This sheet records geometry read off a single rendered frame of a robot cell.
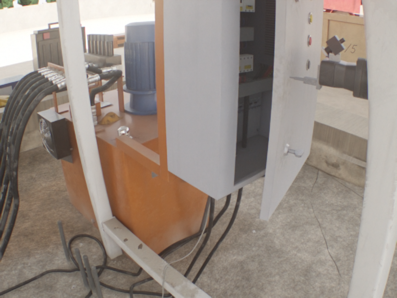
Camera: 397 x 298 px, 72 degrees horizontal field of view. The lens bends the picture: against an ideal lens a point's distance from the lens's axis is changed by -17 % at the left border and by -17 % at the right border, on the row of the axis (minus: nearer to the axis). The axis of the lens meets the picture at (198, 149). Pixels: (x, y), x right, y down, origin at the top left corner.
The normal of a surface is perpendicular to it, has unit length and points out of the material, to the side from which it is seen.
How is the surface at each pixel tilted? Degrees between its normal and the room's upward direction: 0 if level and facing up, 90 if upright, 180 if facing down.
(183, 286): 0
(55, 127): 90
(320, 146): 67
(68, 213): 0
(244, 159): 0
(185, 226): 90
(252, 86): 90
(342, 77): 90
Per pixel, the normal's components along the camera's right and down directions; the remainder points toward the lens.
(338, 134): -0.75, 0.27
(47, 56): 0.66, 0.32
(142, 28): 0.02, 0.43
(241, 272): 0.00, -0.90
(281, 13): -0.52, 0.36
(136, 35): -0.29, 0.41
